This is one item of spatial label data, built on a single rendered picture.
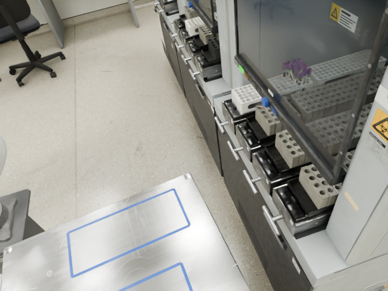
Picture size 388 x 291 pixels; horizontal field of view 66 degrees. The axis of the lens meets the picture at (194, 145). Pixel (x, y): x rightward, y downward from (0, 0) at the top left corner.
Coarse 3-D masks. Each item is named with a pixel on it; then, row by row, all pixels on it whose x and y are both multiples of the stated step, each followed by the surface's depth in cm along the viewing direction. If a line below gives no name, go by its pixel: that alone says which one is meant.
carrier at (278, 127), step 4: (264, 108) 104; (268, 108) 104; (268, 112) 103; (272, 112) 102; (272, 116) 101; (276, 120) 101; (276, 124) 99; (280, 124) 99; (276, 128) 100; (280, 128) 101; (276, 132) 101
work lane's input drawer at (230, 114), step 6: (222, 102) 122; (228, 102) 119; (222, 108) 124; (228, 108) 117; (234, 108) 116; (228, 114) 117; (234, 114) 114; (246, 114) 113; (252, 114) 114; (216, 120) 123; (228, 120) 120; (234, 120) 114; (240, 120) 113; (234, 126) 114; (222, 132) 117; (234, 132) 117
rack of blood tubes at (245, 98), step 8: (240, 88) 117; (248, 88) 116; (232, 96) 118; (240, 96) 115; (248, 96) 113; (256, 96) 112; (240, 104) 110; (248, 104) 111; (256, 104) 117; (240, 112) 113; (248, 112) 114
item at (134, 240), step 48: (144, 192) 94; (192, 192) 92; (48, 240) 88; (96, 240) 85; (144, 240) 83; (192, 240) 81; (0, 288) 84; (48, 288) 78; (96, 288) 76; (144, 288) 74; (192, 288) 73; (240, 288) 71
